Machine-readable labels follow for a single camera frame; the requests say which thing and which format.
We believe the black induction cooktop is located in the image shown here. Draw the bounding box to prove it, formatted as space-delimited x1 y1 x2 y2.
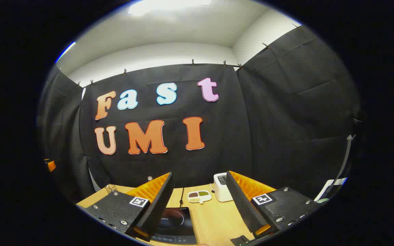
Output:
151 207 197 245

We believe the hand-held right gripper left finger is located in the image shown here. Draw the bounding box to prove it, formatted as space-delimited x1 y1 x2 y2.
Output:
77 172 175 242

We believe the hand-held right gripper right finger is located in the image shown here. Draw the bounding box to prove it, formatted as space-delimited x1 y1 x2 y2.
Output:
226 170 320 240

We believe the white toaster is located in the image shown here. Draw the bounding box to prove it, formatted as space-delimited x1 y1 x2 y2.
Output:
213 173 234 202

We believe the black backdrop cloth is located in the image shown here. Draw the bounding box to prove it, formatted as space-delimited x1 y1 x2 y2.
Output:
38 25 362 203

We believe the white divided dish of beans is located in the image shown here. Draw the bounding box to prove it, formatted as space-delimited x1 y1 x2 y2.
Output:
187 190 212 205

